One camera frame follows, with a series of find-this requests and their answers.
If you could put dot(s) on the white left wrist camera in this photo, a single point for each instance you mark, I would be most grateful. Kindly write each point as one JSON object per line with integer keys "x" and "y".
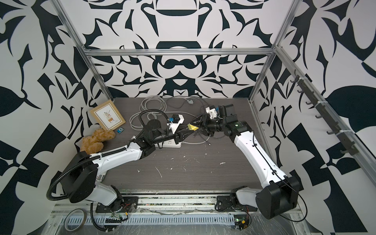
{"x": 175, "y": 121}

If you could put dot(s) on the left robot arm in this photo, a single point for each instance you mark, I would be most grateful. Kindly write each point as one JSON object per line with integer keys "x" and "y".
{"x": 79, "y": 182}

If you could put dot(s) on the yellow USB wall charger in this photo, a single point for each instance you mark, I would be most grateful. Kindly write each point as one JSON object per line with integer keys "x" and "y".
{"x": 192, "y": 127}

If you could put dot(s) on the wooden picture frame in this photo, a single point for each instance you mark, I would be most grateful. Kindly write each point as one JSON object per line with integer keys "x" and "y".
{"x": 108, "y": 116}

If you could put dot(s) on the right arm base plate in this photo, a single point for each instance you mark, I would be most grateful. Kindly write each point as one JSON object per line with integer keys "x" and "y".
{"x": 229, "y": 203}

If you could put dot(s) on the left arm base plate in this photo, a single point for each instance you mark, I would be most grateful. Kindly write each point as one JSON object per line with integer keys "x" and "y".
{"x": 127, "y": 204}

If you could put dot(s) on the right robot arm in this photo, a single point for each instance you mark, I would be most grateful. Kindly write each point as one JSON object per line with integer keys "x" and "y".
{"x": 279, "y": 192}

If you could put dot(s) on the brown teddy bear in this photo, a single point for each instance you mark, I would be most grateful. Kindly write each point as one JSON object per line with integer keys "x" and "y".
{"x": 95, "y": 143}

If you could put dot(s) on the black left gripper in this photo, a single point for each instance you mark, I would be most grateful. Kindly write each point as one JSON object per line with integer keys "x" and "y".
{"x": 180, "y": 137}

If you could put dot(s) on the blue mp3 player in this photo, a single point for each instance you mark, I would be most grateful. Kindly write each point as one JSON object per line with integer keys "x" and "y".
{"x": 119, "y": 130}

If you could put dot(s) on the tape roll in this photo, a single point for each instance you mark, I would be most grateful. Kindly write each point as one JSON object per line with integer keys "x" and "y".
{"x": 75, "y": 220}

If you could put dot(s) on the small circuit board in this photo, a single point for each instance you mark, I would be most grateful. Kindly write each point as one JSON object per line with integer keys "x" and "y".
{"x": 242, "y": 223}

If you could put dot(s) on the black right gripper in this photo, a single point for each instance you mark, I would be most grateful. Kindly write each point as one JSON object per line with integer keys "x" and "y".
{"x": 206, "y": 117}

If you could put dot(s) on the white power strip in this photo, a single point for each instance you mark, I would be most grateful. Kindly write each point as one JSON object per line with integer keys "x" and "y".
{"x": 169, "y": 144}

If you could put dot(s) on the black wall hook rack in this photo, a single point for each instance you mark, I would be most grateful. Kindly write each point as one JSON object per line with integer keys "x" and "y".
{"x": 327, "y": 113}

